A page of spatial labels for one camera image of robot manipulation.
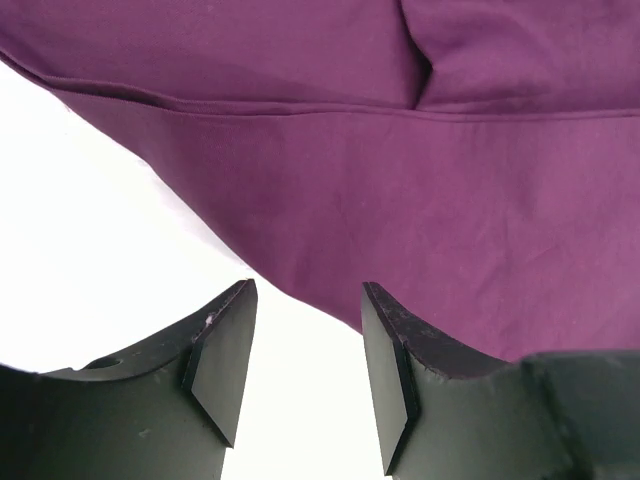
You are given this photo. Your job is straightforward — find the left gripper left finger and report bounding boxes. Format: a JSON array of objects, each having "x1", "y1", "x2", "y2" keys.
[{"x1": 1, "y1": 280, "x2": 257, "y2": 480}]

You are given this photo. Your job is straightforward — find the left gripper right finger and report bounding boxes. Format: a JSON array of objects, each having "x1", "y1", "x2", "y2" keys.
[{"x1": 361, "y1": 282, "x2": 639, "y2": 479}]

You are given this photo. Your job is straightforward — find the purple surgical drape cloth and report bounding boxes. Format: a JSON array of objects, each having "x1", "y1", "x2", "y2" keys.
[{"x1": 1, "y1": 1, "x2": 639, "y2": 360}]

